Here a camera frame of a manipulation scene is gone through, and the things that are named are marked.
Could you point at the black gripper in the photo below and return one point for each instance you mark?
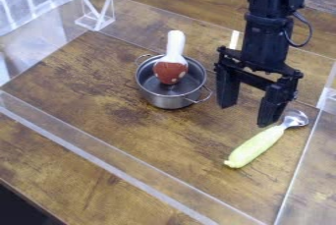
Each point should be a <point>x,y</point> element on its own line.
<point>234,71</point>

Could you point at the small steel pot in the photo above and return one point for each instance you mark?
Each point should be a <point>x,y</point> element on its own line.
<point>171,96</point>

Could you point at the clear acrylic bracket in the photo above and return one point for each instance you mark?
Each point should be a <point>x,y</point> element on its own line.
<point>95,20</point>

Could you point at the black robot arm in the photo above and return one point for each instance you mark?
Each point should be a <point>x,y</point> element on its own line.
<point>270,21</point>

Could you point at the red white toy mushroom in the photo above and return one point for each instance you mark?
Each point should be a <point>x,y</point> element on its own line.
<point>171,67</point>

